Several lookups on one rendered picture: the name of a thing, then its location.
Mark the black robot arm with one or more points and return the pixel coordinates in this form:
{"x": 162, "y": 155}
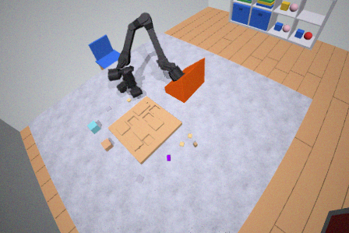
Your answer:
{"x": 124, "y": 58}

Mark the dark grey bent rod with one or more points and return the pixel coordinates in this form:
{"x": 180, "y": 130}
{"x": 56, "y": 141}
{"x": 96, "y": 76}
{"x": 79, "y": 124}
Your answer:
{"x": 139, "y": 179}

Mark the teal cube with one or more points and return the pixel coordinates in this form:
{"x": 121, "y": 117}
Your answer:
{"x": 93, "y": 127}

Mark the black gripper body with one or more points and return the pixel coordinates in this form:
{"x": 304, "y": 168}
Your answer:
{"x": 136, "y": 91}

